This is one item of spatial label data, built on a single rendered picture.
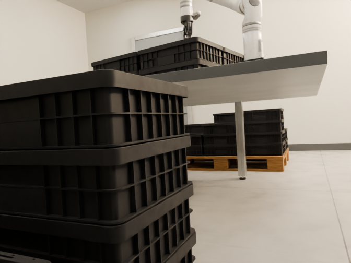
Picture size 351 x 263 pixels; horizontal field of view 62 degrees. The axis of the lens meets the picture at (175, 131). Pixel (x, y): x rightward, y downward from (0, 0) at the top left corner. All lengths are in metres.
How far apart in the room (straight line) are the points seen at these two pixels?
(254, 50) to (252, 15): 0.17
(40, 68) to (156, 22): 2.09
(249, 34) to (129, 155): 1.20
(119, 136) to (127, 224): 0.13
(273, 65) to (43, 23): 4.92
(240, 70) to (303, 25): 3.82
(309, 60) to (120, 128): 0.69
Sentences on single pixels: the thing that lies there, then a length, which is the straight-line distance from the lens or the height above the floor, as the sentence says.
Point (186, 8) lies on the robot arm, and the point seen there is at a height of 1.15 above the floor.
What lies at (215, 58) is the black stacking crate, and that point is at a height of 0.85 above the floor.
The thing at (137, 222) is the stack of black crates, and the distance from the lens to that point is 0.47.
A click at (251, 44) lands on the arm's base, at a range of 1.54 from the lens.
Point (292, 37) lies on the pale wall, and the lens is 4.76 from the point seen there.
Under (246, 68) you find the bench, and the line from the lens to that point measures 1.01.
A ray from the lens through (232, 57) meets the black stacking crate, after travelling 1.86.
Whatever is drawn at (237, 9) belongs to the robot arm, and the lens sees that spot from 1.65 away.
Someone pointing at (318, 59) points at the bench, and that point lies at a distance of 0.99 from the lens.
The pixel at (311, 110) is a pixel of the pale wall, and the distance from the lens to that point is 4.63.
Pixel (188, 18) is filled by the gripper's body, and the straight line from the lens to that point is 1.78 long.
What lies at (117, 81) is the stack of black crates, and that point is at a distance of 0.43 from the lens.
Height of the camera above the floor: 0.51
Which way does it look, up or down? 2 degrees down
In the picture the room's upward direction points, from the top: 3 degrees counter-clockwise
